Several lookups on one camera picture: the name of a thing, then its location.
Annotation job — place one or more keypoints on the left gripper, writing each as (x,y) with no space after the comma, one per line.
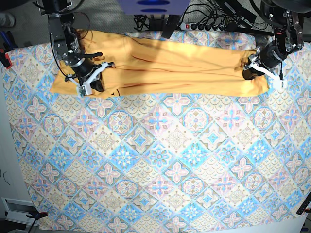
(263,62)

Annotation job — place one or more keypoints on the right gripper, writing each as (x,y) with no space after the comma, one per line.
(85,86)

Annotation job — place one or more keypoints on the orange T-shirt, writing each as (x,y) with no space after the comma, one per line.
(150,66)

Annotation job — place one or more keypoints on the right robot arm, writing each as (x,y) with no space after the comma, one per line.
(66,46)

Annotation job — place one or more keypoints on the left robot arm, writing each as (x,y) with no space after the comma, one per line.
(286,19)

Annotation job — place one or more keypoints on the white power strip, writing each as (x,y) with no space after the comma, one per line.
(201,27)

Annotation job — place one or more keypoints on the white blue logo panel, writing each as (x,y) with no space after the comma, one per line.
(139,7)

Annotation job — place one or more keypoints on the patterned blue tablecloth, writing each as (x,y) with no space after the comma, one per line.
(160,163)

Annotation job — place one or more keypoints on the black table clamp top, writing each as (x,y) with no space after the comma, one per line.
(170,26)

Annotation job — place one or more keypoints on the black clamp bottom right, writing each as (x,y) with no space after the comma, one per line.
(304,208)

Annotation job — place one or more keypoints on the orange-tipped clamp bottom left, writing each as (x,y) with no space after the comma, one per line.
(36,215)

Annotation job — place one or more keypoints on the white vent box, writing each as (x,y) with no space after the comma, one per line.
(17,210)

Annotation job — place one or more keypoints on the red-handled clamp left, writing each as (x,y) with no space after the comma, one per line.
(4,58)

